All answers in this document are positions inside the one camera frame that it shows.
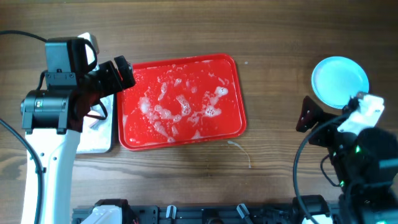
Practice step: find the red plastic tray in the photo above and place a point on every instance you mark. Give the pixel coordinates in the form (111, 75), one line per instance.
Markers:
(181, 101)

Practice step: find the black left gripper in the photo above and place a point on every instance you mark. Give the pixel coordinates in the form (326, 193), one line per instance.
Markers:
(109, 76)

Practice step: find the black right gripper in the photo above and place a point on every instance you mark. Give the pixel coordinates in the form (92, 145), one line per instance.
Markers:
(319, 123)

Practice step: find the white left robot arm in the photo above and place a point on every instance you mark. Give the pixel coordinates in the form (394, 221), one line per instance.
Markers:
(52, 119)

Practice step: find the light blue plate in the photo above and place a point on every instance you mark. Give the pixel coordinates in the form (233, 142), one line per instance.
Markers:
(336, 79)

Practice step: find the pink sponge green scourer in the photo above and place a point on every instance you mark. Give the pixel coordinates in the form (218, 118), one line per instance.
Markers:
(93, 122)

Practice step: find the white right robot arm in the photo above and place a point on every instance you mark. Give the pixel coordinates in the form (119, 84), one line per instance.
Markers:
(363, 156)

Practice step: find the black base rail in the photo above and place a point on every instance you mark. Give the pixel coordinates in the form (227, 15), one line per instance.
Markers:
(265, 214)

